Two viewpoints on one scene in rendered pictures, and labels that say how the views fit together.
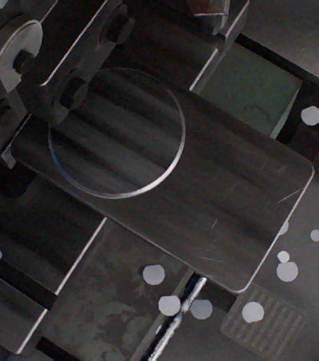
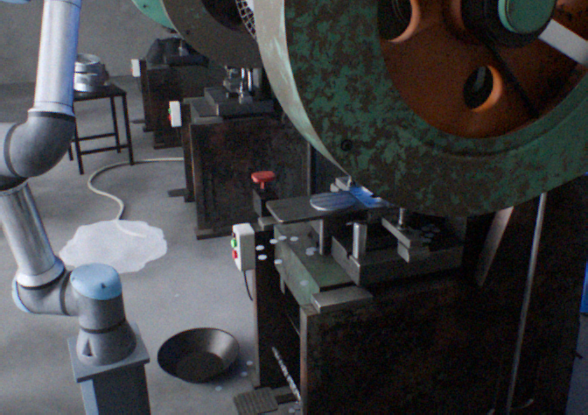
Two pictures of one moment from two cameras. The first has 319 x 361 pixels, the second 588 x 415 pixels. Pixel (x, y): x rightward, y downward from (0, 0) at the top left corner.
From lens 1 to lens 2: 1.57 m
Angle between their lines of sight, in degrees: 78
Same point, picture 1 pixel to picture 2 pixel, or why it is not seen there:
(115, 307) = (293, 231)
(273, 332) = (248, 402)
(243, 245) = (276, 206)
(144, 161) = (318, 200)
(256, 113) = (320, 273)
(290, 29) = (344, 295)
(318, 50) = (327, 298)
